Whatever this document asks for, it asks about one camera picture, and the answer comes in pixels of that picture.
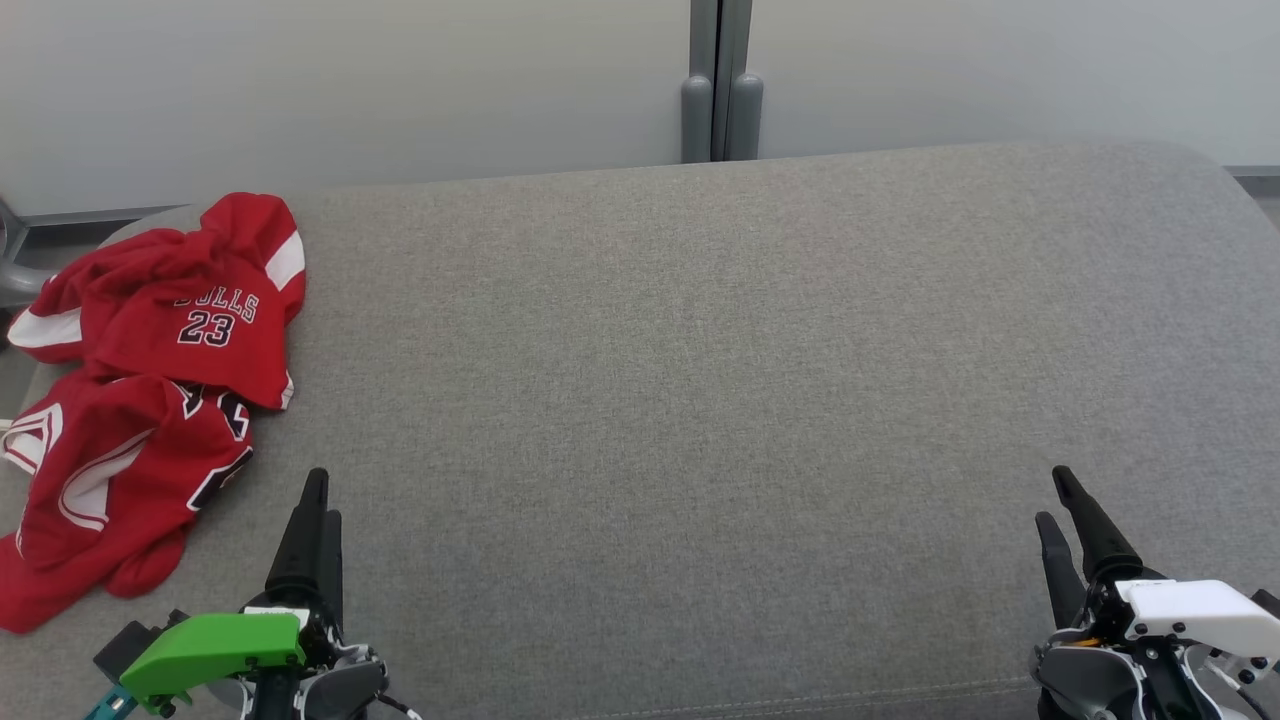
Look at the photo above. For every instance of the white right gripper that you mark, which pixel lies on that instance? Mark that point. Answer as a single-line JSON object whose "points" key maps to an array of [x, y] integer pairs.
{"points": [[1190, 610]]}

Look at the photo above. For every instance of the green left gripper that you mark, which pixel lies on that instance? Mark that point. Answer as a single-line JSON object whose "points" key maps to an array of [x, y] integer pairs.
{"points": [[220, 645]]}

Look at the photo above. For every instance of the red jersey shirt white sleeves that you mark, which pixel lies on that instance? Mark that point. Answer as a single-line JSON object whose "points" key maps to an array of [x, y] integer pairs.
{"points": [[110, 500]]}

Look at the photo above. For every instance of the red Bulls 23 shorts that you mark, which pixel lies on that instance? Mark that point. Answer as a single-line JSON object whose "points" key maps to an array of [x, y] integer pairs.
{"points": [[150, 300]]}

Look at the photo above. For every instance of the grey fabric sofa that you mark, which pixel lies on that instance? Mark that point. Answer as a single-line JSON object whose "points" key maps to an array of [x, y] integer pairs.
{"points": [[700, 400]]}

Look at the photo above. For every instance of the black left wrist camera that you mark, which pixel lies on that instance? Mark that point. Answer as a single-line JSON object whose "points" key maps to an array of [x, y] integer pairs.
{"points": [[135, 640]]}

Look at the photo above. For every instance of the teal left camera connector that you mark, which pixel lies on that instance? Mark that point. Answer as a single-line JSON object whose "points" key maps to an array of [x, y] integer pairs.
{"points": [[108, 705]]}

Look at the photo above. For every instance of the grey partition foot frame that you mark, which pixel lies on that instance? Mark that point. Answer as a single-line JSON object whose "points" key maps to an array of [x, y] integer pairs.
{"points": [[20, 280]]}

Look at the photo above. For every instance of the grey partition post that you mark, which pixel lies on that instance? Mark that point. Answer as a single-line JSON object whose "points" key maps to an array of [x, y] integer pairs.
{"points": [[744, 110], [698, 110]]}

